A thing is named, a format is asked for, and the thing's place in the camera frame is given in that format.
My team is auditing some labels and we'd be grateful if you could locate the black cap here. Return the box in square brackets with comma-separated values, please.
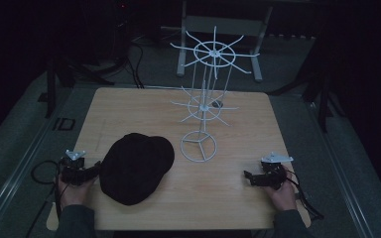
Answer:
[98, 132, 176, 206]

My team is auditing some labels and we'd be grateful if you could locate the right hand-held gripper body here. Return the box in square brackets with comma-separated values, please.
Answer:
[253, 151, 295, 191]

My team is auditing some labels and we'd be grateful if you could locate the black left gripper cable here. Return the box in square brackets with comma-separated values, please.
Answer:
[24, 160, 67, 238]

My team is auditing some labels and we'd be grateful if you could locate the black floor cable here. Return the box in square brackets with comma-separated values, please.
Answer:
[123, 41, 146, 89]

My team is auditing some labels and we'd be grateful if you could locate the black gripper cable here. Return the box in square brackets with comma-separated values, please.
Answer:
[286, 167, 325, 222]
[24, 160, 67, 238]

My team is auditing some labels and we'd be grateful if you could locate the grey metal stand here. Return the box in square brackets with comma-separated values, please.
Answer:
[176, 0, 274, 83]

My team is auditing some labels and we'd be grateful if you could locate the person's right hand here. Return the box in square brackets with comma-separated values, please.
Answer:
[263, 165, 299, 212]

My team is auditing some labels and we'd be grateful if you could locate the person's left hand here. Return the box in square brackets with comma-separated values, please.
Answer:
[58, 173, 97, 210]

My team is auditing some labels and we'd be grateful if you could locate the black tripod stand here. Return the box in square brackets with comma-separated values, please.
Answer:
[267, 70, 346, 134]
[45, 56, 115, 119]

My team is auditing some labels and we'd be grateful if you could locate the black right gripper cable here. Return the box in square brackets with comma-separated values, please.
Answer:
[286, 167, 325, 222]

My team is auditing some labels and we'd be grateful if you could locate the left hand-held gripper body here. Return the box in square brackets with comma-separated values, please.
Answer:
[60, 149, 95, 186]

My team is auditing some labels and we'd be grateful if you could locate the white wire hat rack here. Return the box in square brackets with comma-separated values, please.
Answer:
[169, 25, 261, 164]

